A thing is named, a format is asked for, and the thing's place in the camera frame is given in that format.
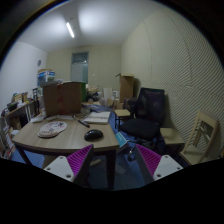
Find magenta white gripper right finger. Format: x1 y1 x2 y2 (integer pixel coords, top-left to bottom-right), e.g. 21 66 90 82
135 144 182 181

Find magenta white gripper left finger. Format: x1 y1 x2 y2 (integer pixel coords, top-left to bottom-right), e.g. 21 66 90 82
45 145 94 182

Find black computer mouse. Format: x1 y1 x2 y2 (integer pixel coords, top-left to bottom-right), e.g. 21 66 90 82
84 129 103 141

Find round printed mouse pad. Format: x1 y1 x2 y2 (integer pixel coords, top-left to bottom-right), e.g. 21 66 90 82
38 121 67 138

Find small wooden side table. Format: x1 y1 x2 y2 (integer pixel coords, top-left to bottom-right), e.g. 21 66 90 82
160 128 185 153

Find blue white packet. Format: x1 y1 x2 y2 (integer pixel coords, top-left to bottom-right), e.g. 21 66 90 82
115 132 127 147

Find black pen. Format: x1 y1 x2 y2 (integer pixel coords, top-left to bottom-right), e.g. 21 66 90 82
73 115 90 128

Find light wooden chair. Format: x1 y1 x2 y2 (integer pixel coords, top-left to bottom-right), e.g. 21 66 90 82
180 110 219 165

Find open white notebook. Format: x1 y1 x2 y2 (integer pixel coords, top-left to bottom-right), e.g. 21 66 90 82
83 112 110 124

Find black office chair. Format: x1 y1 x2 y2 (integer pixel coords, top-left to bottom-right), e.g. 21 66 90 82
120 87 166 144

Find small wooden stool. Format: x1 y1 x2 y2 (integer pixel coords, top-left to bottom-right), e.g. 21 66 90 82
114 109 130 128

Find brown cardboard box on table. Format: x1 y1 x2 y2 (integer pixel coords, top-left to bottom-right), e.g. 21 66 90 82
43 82 82 117

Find wooden bookshelf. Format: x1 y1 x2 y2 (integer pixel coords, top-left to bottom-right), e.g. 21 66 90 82
0 96 43 160

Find tall cardboard box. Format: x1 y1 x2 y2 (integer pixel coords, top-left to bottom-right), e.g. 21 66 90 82
117 73 134 102

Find blue white box on shelf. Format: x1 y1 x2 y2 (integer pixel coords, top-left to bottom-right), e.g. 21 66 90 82
37 69 55 87

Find grey door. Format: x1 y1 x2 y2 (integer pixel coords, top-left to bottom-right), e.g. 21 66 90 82
70 52 88 83

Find ceiling fluorescent lamp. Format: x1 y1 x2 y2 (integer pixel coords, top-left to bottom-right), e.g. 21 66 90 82
66 22 75 38

